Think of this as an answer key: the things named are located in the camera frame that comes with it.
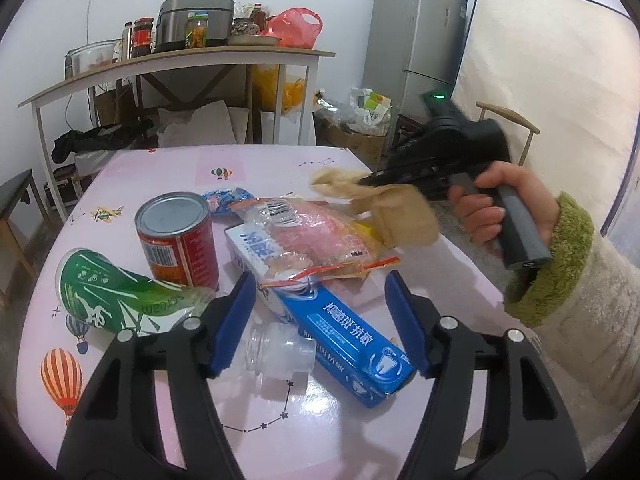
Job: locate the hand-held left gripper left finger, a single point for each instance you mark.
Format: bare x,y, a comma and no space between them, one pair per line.
232,325

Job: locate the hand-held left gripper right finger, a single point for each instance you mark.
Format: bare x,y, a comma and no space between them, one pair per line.
407,325

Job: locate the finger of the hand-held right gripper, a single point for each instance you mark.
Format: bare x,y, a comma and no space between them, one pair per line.
395,179

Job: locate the brown paper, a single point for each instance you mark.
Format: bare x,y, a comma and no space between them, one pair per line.
400,215

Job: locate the blue toothpaste box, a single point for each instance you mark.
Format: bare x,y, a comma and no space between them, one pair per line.
345,345

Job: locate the clear snack bag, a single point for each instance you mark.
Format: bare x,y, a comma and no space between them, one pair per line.
310,232

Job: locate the clear zip bag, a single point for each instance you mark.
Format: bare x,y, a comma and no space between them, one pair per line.
320,274

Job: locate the green label plastic bottle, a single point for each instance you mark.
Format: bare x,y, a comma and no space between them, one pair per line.
110,290

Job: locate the person's right hand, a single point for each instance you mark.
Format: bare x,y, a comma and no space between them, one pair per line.
530,185

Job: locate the light wooden chair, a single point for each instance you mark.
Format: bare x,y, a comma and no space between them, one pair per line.
505,110
15,190

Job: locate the dark wooden stool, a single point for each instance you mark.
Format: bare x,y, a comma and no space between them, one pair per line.
407,127

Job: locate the white plastic bags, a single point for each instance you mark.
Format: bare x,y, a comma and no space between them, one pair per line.
365,105

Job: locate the red tin can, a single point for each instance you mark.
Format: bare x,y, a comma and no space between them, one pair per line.
175,245

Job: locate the white mattress with blue edging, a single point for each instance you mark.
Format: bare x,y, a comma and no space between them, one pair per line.
560,85

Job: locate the silver refrigerator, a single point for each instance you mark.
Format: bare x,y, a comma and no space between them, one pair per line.
415,35

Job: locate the blue snack wrapper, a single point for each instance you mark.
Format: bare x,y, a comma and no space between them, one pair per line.
225,199

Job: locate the yellow plastic bag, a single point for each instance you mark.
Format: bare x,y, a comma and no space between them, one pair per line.
265,85
297,95

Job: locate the red plastic bag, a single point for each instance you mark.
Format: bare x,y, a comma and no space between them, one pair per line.
295,27

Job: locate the shallow plate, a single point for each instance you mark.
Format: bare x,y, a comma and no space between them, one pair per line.
255,40

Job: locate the white cushion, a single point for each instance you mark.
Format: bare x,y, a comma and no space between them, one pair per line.
195,125

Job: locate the dark sauce bottle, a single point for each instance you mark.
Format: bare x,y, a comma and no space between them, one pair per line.
258,17

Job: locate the small glass jar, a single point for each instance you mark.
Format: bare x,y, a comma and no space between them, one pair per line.
242,26

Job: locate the white side table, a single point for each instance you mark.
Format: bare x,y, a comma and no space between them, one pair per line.
200,57

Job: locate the black cloth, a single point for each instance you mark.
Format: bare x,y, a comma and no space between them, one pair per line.
90,140

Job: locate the steel rice cooker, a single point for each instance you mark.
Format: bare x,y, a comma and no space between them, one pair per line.
220,20

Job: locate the pickle jar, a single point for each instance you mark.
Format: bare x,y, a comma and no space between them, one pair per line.
196,32

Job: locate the brown cardboard box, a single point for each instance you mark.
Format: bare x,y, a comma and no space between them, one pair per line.
112,105

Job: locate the red sauce jar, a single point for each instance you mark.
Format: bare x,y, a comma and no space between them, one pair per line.
142,40

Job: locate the glass bowl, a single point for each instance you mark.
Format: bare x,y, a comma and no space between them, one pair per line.
95,57

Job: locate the slim dark bottle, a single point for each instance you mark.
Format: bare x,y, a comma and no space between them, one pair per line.
127,40

